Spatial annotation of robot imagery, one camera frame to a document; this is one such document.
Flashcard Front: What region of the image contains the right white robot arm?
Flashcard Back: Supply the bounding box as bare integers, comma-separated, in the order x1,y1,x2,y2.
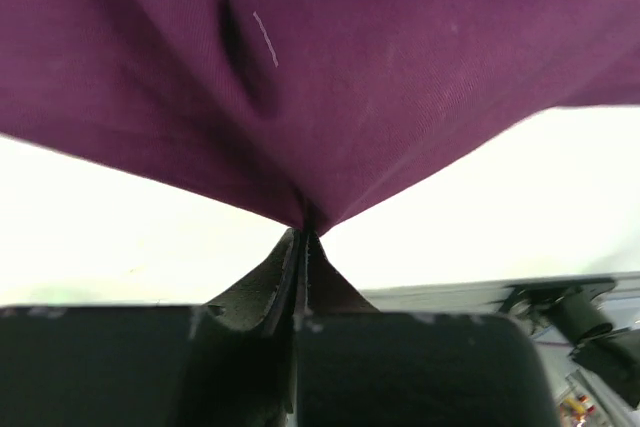
499,277,639,409

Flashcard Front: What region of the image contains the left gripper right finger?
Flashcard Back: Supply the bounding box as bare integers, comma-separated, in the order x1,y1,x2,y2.
295,232,559,426

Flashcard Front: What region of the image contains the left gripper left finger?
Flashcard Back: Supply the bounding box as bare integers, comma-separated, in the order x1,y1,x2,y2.
1,229,300,426

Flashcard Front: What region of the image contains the aluminium front rail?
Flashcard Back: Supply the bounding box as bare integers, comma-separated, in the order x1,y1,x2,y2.
364,273,639,426

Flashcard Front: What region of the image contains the purple cloth wrap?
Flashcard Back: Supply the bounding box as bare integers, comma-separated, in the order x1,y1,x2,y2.
1,0,639,232

